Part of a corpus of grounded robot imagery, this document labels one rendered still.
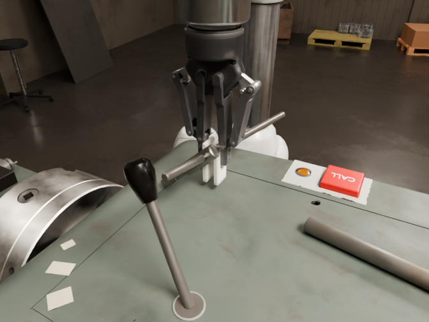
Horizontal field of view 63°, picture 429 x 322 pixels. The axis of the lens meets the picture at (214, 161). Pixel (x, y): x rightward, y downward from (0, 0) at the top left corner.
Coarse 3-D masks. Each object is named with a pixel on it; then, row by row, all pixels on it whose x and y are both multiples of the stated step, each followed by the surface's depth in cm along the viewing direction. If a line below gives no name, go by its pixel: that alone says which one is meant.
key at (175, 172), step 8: (280, 112) 67; (272, 120) 64; (256, 128) 61; (248, 136) 60; (192, 160) 48; (200, 160) 49; (176, 168) 45; (184, 168) 46; (168, 176) 43; (176, 176) 45
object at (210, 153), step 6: (210, 144) 50; (204, 150) 50; (210, 150) 49; (216, 150) 50; (204, 156) 50; (210, 156) 50; (216, 156) 50; (204, 162) 51; (192, 168) 52; (198, 168) 52; (180, 174) 54; (162, 180) 56; (174, 180) 54; (168, 186) 56
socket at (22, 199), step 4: (24, 192) 59; (28, 192) 59; (32, 192) 59; (36, 192) 58; (20, 196) 58; (24, 196) 58; (28, 196) 59; (32, 196) 59; (36, 196) 58; (20, 200) 57; (24, 200) 57; (28, 200) 57; (32, 200) 57
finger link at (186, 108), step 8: (176, 72) 49; (176, 80) 49; (184, 88) 50; (192, 88) 51; (184, 96) 50; (192, 96) 51; (184, 104) 50; (192, 104) 52; (184, 112) 51; (192, 112) 52; (184, 120) 52; (192, 120) 54; (192, 128) 52
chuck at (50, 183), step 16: (32, 176) 62; (48, 176) 63; (64, 176) 63; (80, 176) 65; (96, 176) 69; (16, 192) 59; (48, 192) 58; (0, 208) 57; (16, 208) 56; (32, 208) 56; (0, 224) 55; (16, 224) 54; (0, 240) 54; (16, 240) 53; (0, 256) 53; (0, 272) 52
